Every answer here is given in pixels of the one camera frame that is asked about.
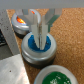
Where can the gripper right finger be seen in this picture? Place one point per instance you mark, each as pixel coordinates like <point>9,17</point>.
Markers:
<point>44,29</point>

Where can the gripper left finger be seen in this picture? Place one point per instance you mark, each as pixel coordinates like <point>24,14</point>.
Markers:
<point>36,27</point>

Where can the green button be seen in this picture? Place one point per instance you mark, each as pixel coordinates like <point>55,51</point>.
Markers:
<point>55,76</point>

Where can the red button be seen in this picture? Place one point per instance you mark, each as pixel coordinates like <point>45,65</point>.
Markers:
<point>20,24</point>

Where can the blue button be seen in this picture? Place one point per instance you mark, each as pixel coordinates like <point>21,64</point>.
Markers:
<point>31,55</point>

